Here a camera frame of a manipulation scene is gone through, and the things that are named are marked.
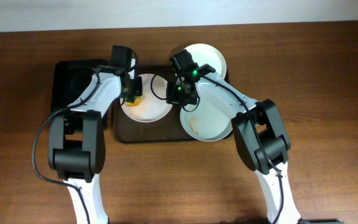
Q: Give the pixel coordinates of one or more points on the light blue plate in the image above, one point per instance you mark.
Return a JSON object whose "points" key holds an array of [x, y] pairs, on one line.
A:
{"points": [[205, 122]]}

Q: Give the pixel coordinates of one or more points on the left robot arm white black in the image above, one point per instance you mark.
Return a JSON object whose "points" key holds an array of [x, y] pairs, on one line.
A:
{"points": [[76, 145]]}

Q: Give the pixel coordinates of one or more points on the pinkish white plate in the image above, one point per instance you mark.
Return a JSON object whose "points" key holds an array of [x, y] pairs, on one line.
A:
{"points": [[150, 108]]}

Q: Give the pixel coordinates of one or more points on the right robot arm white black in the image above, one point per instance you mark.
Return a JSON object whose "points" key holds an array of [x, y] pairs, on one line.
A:
{"points": [[261, 139]]}

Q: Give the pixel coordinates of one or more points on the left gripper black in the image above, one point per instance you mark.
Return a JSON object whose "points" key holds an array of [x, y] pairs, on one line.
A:
{"points": [[135, 90]]}

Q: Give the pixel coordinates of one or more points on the brown serving tray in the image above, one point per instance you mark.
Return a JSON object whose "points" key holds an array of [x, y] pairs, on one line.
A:
{"points": [[167, 129]]}

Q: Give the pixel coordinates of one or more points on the black tray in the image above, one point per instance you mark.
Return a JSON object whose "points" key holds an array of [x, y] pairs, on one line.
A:
{"points": [[70, 80]]}

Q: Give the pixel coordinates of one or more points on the cream white plate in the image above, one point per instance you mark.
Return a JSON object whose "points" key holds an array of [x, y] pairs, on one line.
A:
{"points": [[207, 54]]}

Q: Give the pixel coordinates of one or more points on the yellow green sponge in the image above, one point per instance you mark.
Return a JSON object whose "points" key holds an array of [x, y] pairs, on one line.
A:
{"points": [[133, 101]]}

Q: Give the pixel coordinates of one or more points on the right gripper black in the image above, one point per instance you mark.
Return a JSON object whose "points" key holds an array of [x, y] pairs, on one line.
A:
{"points": [[179, 98]]}

